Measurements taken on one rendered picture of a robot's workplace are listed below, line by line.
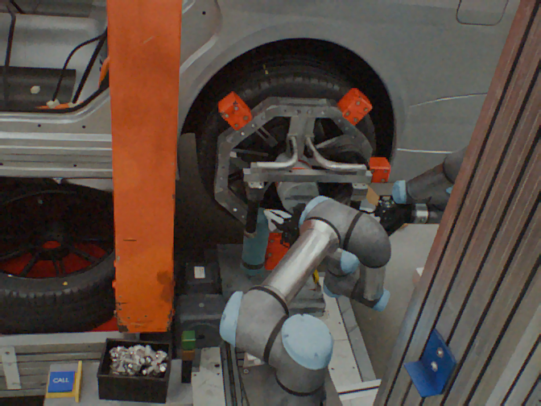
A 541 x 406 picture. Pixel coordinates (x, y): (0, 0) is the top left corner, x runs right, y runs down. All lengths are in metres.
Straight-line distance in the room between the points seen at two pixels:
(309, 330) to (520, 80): 0.73
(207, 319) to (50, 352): 0.54
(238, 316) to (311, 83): 0.98
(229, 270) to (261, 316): 1.30
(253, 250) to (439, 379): 1.21
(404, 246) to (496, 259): 2.43
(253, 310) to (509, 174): 0.70
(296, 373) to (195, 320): 0.92
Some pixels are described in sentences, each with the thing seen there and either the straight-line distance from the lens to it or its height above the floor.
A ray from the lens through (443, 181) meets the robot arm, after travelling 1.82.
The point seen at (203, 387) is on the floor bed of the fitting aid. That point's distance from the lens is 2.47.
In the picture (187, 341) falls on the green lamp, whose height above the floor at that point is 0.65.
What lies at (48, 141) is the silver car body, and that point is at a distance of 2.23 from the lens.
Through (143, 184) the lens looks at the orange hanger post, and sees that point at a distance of 1.66.
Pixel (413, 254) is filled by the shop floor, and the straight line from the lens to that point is 3.36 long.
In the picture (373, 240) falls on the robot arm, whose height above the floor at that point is 1.04.
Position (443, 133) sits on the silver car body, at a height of 0.98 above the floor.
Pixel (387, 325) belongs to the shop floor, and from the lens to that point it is 2.94.
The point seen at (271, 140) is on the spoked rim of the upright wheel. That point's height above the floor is 0.92.
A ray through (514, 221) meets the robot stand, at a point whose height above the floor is 1.57.
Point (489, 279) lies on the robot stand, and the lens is 1.00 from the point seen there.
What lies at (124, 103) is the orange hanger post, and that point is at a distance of 1.54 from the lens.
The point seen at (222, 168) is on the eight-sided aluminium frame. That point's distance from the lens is 2.16.
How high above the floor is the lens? 2.06
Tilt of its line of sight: 36 degrees down
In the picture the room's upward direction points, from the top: 9 degrees clockwise
